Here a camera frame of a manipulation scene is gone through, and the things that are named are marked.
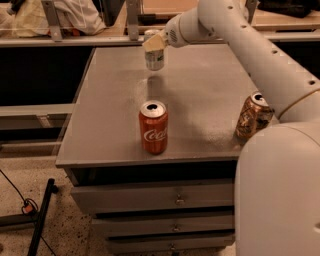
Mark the white cloth on shelf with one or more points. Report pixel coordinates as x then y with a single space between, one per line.
27 18

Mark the brown gold drink can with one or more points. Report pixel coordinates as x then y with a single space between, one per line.
255 115

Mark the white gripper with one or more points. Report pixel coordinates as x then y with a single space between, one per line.
173 34

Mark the black object top right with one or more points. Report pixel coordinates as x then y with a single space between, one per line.
293 8

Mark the middle metal bracket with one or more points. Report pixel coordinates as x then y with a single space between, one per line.
133 8

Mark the white green 7up can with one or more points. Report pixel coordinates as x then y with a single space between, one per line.
155 59

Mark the metal bracket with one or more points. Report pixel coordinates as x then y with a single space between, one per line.
133 8
251 7
52 20

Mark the grey drawer cabinet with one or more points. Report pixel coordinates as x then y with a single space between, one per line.
152 155

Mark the right metal bracket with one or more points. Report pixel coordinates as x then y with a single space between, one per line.
251 7

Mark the middle grey drawer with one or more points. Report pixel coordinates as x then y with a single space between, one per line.
164 224

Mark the grey drawer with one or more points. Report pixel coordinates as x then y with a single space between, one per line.
170 243
164 224
135 197

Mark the red coke can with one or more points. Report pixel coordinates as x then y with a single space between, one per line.
153 120

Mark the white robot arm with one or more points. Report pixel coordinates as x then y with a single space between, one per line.
277 184

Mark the bottom grey drawer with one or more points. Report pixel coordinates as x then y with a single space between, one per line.
170 243

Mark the black stand leg left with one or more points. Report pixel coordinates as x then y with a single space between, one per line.
31 216

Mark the left metal bracket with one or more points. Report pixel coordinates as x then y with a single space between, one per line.
52 20

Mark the wooden board on shelf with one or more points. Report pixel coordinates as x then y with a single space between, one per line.
152 11

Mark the top grey drawer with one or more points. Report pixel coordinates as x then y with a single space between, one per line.
135 197

